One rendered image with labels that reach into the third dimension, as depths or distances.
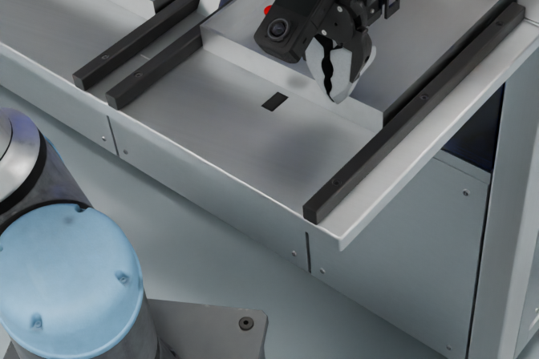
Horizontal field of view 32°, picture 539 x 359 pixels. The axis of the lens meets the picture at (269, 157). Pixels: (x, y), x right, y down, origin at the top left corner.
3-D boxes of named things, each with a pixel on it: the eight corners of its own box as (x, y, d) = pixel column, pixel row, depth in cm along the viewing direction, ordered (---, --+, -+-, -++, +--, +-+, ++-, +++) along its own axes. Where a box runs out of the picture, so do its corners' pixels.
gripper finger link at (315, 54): (361, 78, 105) (361, 10, 99) (328, 107, 102) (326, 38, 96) (338, 68, 107) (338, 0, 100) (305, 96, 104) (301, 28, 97)
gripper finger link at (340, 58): (384, 89, 104) (386, 21, 97) (351, 119, 101) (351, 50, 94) (361, 78, 105) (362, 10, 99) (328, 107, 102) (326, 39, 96)
